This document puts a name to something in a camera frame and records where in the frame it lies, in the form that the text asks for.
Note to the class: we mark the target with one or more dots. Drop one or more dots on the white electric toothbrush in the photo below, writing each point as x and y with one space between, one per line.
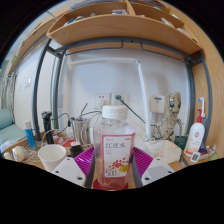
201 103

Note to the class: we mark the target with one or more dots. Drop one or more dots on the white pump bottle red nozzle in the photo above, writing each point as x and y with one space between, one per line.
194 136

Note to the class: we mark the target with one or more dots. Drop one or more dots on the white paper cup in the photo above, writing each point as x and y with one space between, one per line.
51 158

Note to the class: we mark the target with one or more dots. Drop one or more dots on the black electric shaver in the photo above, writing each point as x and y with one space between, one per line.
47 126

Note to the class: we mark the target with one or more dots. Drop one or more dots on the white wall box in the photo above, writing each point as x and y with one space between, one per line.
157 103

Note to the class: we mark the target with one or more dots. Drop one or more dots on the wooden shelf unit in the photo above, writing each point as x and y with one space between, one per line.
120 28

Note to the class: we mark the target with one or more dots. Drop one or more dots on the clear drink bottle white cap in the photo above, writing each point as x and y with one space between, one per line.
115 153

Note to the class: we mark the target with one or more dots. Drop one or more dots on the blue and white tube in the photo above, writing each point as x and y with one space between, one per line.
30 136

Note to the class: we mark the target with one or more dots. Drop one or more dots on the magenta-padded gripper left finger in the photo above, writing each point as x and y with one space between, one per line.
68 168

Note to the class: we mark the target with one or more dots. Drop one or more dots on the wooden tree figurine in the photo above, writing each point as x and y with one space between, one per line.
171 120

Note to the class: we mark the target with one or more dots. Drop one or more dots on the grey metal desk frame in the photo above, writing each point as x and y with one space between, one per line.
35 93

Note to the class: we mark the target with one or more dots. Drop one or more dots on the stainless steel cup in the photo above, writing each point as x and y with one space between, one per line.
78 130

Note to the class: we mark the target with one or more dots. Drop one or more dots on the teal bedding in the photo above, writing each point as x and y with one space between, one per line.
8 128

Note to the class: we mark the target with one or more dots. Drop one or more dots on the small black box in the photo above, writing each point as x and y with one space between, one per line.
76 150

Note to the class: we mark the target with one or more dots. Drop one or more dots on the white round case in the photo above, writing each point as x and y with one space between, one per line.
20 154

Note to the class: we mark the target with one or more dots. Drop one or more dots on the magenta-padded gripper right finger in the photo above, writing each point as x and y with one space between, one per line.
156 170

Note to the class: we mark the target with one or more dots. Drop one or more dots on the white desk lamp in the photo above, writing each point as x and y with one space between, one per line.
144 93

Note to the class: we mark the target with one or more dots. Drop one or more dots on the translucent plastic box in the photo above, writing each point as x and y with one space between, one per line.
163 150

